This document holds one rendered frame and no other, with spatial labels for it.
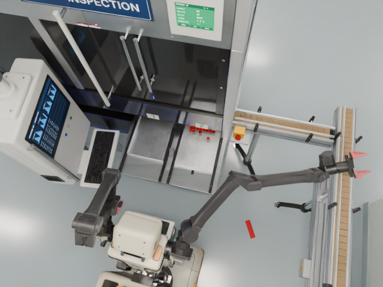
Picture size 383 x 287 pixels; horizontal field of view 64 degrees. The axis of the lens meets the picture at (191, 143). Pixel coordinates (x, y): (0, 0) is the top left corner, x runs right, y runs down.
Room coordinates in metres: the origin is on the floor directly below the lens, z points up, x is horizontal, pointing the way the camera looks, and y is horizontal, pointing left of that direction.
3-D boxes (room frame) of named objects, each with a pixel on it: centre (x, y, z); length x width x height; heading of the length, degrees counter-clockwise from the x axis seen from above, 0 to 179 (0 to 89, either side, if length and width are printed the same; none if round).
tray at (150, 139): (0.93, 0.27, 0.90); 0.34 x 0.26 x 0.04; 161
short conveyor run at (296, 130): (0.89, -0.64, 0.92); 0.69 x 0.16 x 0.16; 71
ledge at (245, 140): (0.88, -0.35, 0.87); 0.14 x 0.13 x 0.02; 161
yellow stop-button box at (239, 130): (0.85, -0.33, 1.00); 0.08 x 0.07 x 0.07; 161
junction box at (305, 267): (-0.03, -0.70, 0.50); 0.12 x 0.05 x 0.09; 161
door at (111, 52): (1.09, 0.42, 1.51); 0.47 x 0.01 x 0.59; 71
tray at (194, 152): (0.82, -0.05, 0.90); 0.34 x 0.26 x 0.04; 161
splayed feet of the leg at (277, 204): (0.45, -0.93, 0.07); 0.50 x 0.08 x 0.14; 71
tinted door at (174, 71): (0.94, -0.01, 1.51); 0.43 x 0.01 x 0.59; 71
